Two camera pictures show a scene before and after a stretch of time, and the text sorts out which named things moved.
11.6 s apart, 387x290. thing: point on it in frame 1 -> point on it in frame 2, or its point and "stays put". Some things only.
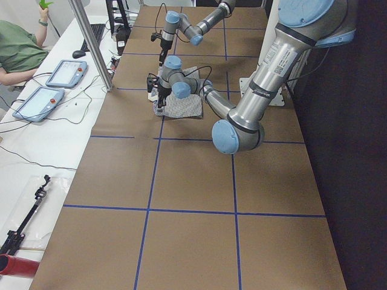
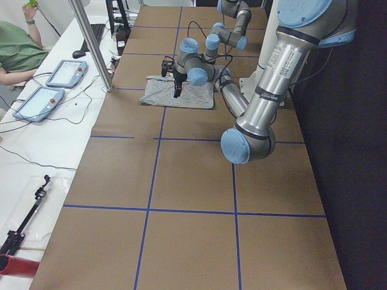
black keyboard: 98,29 stays put
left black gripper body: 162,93 -> 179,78
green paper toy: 43,5 -> 33,2
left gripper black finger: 161,101 -> 177,90
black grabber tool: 13,237 stays put
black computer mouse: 78,54 stays put
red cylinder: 15,266 stays put
